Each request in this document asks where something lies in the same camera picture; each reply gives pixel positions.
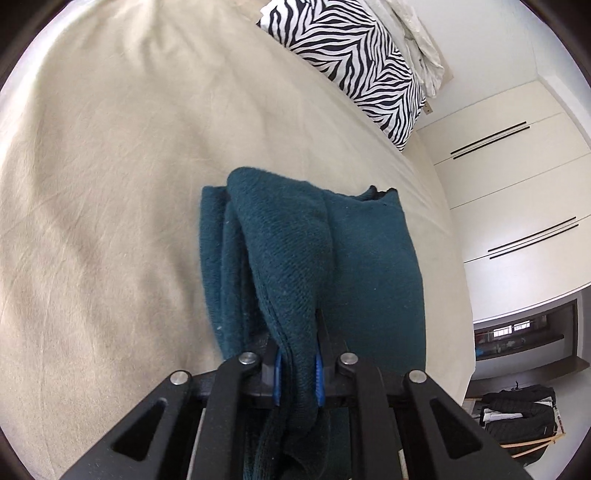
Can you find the dark wooden shelf niche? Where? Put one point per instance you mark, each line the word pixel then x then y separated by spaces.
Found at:
pixel 526 339

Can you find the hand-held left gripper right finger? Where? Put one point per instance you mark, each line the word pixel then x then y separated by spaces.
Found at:
pixel 319 378

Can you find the white wardrobe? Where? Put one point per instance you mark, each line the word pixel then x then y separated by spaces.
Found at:
pixel 521 184

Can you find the beige bed sheet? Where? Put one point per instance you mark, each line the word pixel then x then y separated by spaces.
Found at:
pixel 115 184

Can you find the zebra print pillow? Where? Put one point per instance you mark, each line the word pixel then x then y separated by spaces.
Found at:
pixel 351 60

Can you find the black padded jacket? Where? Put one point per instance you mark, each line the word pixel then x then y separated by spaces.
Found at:
pixel 517 402

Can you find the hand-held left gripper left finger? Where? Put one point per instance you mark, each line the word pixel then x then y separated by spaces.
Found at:
pixel 276 378

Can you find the dark teal knit sweater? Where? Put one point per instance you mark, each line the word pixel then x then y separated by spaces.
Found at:
pixel 360 258

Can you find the white crumpled pillow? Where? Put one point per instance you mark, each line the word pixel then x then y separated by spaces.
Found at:
pixel 422 41

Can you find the light wooden sticks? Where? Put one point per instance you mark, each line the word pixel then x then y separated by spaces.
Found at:
pixel 531 444

